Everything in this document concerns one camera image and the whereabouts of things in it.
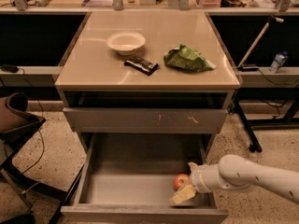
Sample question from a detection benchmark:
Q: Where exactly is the plastic water bottle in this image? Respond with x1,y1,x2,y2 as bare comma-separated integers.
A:
269,51,288,73

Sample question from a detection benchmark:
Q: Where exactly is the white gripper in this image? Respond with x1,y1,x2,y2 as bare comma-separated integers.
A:
171,162,221,204

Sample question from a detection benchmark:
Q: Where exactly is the black snack bar wrapper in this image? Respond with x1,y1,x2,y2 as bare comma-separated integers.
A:
124,56,160,76

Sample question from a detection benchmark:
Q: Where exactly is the open middle drawer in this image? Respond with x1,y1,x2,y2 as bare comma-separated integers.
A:
62,133,228,224

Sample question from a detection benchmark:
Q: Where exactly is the grey drawer cabinet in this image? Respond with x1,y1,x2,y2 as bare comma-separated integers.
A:
56,9,240,147

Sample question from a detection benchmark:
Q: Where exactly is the black table leg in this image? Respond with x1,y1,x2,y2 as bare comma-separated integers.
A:
234,99,262,153

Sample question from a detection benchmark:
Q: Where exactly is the brown chair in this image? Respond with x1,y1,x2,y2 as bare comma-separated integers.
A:
0,92,67,208

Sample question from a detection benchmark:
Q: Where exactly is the closed top drawer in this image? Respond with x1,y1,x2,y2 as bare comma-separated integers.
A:
64,107,227,134

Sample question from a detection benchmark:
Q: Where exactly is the white stick with black base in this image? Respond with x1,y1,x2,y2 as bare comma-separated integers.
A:
236,16,284,71

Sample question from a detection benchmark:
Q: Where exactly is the black device on ledge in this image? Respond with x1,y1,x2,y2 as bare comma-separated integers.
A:
0,64,19,73

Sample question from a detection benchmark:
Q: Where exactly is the green chip bag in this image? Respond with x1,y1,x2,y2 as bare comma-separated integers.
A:
164,44,216,73

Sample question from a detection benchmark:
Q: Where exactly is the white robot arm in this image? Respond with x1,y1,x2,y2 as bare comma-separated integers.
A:
171,155,299,204

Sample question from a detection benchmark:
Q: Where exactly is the red apple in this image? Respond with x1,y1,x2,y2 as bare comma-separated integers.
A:
174,174,190,190

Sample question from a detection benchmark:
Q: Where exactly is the white paper bowl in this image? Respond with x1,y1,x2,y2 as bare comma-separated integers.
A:
107,32,146,56

